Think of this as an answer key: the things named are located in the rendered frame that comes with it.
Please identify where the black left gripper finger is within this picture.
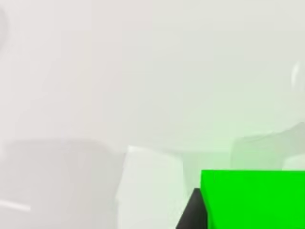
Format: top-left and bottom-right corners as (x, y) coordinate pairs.
(175, 187), (208, 229)

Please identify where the green block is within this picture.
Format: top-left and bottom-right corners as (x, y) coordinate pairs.
(200, 169), (305, 229)

